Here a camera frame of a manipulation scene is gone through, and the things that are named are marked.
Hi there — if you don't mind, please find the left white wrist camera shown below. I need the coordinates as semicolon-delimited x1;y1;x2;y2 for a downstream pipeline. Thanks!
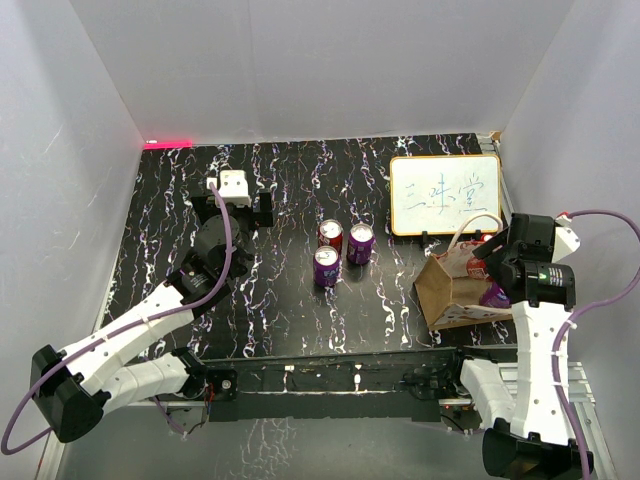
206;170;251;207

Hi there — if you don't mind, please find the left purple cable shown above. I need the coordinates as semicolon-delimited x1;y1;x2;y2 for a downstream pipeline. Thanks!
0;182;235;455

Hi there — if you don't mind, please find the yellow framed whiteboard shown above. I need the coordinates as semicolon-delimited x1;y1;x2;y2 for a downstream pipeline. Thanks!
390;154;501;236

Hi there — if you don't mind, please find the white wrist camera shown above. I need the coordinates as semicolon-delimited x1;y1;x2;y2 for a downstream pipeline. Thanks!
206;170;251;207
551;212;581;263

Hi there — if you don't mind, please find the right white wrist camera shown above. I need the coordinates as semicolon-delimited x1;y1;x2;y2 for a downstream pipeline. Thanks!
551;212;581;263

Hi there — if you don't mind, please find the canvas bag with cat print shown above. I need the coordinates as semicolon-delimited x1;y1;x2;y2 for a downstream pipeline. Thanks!
414;212;512;331

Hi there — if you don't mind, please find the purple fanta can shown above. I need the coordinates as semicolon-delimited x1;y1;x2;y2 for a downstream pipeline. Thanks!
313;245;340;287
347;223;375;265
479;282;511;309

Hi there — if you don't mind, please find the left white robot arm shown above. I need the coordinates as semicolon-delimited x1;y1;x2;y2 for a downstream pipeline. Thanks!
31;190;274;443

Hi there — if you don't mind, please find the pink LED strip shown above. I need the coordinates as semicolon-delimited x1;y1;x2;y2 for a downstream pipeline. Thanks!
143;140;193;150

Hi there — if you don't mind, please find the red Coke can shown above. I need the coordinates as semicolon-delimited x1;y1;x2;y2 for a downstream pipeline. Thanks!
466;256;491;281
318;219;343;254

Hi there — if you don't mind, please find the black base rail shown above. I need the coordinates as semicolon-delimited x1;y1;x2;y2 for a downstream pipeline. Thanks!
202;344;521;424

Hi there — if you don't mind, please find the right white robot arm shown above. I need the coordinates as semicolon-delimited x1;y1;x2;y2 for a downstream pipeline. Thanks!
445;213;593;479

